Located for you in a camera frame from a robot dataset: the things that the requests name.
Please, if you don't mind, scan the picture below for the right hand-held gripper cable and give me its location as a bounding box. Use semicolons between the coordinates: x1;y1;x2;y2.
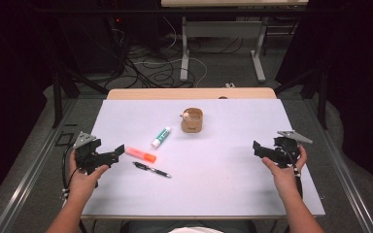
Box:
281;146;304;199

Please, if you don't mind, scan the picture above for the green and white glue stick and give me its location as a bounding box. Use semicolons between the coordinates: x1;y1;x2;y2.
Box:
151;126;172;150

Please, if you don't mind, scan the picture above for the light wooden table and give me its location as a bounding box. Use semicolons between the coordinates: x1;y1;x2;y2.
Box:
106;86;278;101

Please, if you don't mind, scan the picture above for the hand-held gripper cable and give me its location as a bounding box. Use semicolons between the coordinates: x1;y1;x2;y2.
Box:
281;146;304;199
60;145;79;201

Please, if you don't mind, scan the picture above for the person's white shirt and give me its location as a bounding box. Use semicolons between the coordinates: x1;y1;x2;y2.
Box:
168;226;224;233

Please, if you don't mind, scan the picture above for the black pen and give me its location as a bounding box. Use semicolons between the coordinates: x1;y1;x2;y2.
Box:
132;161;173;179

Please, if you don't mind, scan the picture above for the left hand-held gripper cable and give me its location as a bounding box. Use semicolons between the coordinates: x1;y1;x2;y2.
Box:
60;145;79;201

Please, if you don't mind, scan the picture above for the bundle of black floor cables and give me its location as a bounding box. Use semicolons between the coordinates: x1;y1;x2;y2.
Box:
110;28;208;89

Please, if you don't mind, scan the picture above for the black computer tower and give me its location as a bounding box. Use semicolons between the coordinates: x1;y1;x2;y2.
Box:
57;16;126;76

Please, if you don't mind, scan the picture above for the white floor cable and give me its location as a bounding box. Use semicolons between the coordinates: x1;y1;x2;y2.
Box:
132;16;209;88

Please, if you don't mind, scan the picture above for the person's right hand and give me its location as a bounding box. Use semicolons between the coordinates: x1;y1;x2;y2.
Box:
261;145;308;195

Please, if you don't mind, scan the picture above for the orange highlighter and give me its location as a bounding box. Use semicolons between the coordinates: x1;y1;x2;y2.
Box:
124;146;157;164

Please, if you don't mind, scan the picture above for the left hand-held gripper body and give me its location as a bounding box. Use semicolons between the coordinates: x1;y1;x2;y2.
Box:
73;131;113;176

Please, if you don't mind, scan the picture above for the black metal stand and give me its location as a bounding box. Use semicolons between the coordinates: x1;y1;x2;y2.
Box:
273;64;329;130
51;62;110;129

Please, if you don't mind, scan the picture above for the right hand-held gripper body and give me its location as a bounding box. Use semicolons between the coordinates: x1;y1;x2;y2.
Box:
273;130;314;169

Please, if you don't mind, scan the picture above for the grey metal floor rail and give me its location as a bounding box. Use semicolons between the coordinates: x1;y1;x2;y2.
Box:
304;98;373;233
0;98;79;233

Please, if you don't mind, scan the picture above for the wooden pen holder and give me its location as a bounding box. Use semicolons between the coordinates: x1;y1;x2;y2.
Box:
180;107;204;134

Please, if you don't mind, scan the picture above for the person's left hand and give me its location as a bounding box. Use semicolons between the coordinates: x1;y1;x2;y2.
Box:
67;150;110;198

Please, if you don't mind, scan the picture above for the grey metal-legged desk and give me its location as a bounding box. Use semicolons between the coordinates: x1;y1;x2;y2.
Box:
160;0;309;83

